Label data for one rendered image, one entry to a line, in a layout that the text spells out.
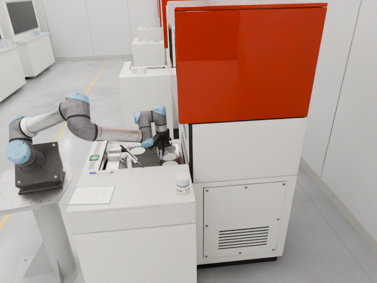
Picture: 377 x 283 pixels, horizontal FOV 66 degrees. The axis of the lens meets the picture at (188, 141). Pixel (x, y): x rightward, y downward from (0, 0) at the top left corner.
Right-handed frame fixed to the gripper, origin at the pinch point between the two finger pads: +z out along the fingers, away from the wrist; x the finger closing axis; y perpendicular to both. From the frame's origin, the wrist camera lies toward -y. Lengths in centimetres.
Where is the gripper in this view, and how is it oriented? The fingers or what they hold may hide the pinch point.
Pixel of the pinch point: (160, 158)
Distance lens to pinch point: 190.6
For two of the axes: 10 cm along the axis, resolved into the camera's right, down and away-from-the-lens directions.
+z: 0.2, 8.9, 4.6
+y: 7.6, -3.1, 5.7
